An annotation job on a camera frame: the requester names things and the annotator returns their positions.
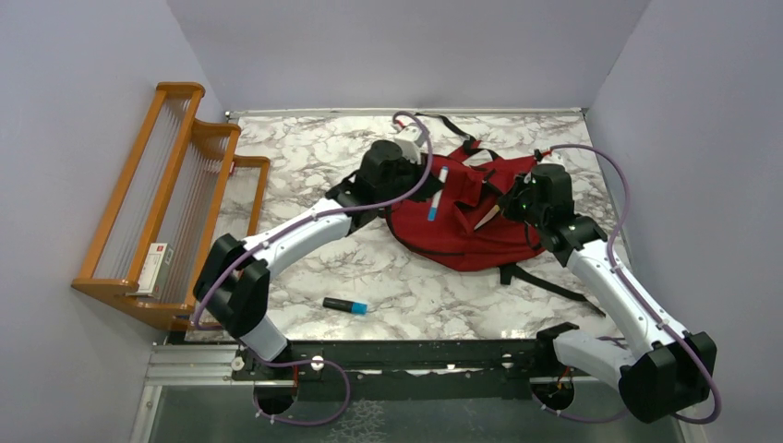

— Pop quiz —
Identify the blue white pen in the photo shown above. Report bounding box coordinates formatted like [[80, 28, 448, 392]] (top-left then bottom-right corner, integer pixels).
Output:
[[427, 166, 449, 222]]

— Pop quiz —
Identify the red backpack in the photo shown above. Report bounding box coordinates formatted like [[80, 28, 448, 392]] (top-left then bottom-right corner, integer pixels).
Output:
[[383, 117, 602, 314]]

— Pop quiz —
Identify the yellow orange highlighter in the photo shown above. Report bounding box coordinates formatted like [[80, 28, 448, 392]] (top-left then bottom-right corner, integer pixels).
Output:
[[474, 205, 500, 231]]

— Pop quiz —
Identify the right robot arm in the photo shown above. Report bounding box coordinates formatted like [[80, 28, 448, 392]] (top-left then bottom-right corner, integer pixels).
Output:
[[499, 163, 717, 424]]

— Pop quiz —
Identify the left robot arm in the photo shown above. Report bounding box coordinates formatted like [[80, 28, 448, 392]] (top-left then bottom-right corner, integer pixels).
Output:
[[192, 139, 441, 379]]

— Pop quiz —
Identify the black blue highlighter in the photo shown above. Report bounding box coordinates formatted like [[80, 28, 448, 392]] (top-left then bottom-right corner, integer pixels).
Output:
[[322, 297, 367, 315]]

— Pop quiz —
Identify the wooden rack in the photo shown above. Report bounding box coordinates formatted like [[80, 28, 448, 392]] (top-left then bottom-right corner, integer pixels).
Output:
[[71, 82, 271, 331]]

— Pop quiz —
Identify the white red box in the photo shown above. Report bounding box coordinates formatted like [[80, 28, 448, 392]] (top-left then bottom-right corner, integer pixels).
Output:
[[134, 243, 174, 299]]

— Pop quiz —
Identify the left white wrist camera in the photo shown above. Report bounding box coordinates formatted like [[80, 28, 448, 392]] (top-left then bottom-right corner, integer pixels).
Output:
[[392, 124, 426, 164]]

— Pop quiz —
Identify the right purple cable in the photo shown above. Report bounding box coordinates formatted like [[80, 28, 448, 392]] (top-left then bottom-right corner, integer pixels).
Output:
[[530, 144, 723, 425]]

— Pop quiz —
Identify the purple cable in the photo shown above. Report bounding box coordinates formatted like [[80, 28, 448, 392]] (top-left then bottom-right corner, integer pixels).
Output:
[[530, 144, 723, 425], [191, 111, 434, 426]]

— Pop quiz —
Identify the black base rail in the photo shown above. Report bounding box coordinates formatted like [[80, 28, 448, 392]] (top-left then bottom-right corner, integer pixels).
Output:
[[232, 339, 566, 401]]

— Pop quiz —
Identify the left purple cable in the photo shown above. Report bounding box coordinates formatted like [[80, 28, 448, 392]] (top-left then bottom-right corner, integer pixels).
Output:
[[191, 111, 434, 426]]

